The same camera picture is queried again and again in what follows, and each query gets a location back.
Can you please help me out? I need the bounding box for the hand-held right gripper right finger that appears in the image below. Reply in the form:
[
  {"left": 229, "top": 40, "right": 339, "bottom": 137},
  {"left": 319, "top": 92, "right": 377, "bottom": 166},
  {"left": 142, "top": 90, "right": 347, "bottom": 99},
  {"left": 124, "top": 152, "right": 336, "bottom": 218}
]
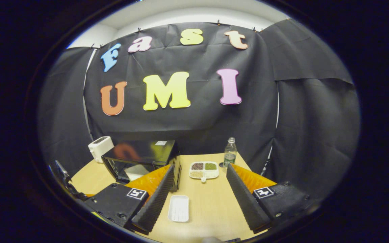
[{"left": 227, "top": 164, "right": 318, "bottom": 234}]

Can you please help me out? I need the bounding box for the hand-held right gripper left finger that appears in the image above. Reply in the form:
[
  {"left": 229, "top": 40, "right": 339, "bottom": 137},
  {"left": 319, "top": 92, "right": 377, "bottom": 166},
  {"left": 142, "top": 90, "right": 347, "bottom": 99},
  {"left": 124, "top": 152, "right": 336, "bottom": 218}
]
[{"left": 84, "top": 164, "right": 175, "bottom": 233}]

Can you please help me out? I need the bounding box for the white rectangular food tray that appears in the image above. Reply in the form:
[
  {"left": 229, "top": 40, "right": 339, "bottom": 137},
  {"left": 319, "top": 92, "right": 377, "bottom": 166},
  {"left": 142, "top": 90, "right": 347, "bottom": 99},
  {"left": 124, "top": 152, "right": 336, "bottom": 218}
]
[{"left": 168, "top": 195, "right": 190, "bottom": 223}]

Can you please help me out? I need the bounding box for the black electric oven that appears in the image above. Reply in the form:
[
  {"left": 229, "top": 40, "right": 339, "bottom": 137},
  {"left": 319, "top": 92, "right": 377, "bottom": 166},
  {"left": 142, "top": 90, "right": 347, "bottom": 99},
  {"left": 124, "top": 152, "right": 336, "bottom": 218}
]
[{"left": 101, "top": 140, "right": 182, "bottom": 193}]

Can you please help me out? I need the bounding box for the white toaster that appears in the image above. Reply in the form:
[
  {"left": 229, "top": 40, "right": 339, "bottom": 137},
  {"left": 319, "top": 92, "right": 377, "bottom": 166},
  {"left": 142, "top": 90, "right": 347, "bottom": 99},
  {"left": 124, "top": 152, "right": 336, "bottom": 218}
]
[{"left": 88, "top": 136, "right": 114, "bottom": 163}]

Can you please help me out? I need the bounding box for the clear plastic water bottle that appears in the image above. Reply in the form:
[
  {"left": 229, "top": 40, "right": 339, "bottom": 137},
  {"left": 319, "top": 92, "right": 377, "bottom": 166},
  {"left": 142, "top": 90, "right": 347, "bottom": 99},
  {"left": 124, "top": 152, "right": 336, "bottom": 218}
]
[{"left": 224, "top": 137, "right": 237, "bottom": 168}]

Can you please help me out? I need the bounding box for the white divided bean tray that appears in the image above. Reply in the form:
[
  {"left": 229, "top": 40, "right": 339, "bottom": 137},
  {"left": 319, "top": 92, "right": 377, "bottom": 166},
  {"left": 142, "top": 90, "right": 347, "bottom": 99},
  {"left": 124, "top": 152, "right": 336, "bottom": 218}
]
[{"left": 189, "top": 161, "right": 219, "bottom": 183}]

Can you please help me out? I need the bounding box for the black backdrop cloth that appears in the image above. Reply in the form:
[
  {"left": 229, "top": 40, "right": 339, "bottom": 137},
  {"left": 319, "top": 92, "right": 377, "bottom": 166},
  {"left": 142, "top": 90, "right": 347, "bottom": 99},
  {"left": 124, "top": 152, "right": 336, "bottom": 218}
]
[{"left": 37, "top": 19, "right": 360, "bottom": 199}]

